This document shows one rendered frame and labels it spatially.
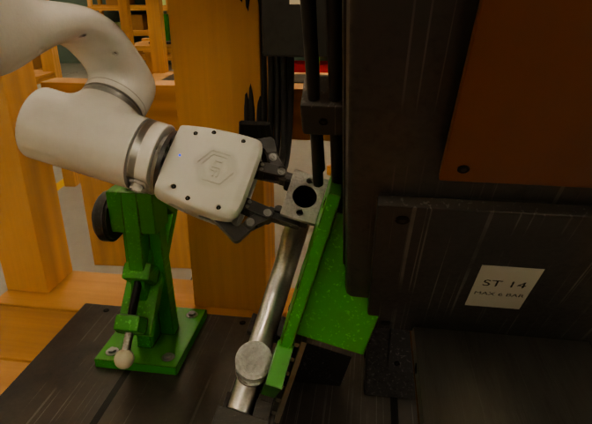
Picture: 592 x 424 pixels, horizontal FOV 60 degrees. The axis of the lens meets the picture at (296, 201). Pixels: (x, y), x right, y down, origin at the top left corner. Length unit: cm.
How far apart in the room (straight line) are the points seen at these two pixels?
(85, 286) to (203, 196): 60
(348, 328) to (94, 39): 40
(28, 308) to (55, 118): 56
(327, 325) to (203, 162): 22
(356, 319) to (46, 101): 40
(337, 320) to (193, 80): 47
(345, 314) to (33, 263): 73
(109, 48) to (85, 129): 9
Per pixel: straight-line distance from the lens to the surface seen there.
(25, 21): 53
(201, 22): 82
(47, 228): 110
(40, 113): 62
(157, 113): 97
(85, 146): 59
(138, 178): 58
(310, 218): 55
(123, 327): 79
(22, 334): 103
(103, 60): 64
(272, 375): 51
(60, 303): 109
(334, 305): 50
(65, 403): 83
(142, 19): 1044
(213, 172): 56
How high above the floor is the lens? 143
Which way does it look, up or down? 23 degrees down
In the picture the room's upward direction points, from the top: straight up
